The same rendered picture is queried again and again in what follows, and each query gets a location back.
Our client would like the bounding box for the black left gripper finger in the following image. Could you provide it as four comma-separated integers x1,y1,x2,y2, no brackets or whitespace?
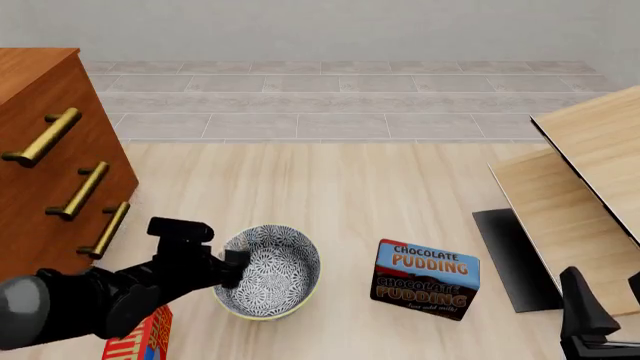
219,248,251,291

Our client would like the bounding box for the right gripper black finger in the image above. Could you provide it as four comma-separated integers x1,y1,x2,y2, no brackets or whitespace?
558,265,622,339
627,270,640,306

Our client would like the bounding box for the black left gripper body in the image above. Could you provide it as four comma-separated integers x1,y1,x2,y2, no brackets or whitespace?
197,241,229,291

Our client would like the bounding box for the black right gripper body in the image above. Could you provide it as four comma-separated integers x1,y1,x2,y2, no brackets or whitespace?
559,334,640,360

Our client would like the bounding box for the black white patterned bowl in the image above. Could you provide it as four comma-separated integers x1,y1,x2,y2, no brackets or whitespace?
211,223,323,323

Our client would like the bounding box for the brown wooden cabinet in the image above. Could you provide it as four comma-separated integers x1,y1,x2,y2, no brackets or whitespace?
0,47,140,283

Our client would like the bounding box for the flat black panel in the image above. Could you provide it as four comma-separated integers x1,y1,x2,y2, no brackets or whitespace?
471,207,567,314

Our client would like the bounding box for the red printed food box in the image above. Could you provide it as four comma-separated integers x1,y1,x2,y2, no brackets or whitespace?
101,303,174,360

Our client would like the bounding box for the pale wood board black-edged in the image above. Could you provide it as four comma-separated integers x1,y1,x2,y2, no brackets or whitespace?
529,84,640,249

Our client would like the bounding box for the chocolate pudding box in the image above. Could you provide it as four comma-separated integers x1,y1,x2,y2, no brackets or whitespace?
369,237,482,322

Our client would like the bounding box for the long brass drawer handle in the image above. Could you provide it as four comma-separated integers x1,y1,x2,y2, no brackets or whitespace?
76,201,132,261
1,107,83,169
45,160,111,222

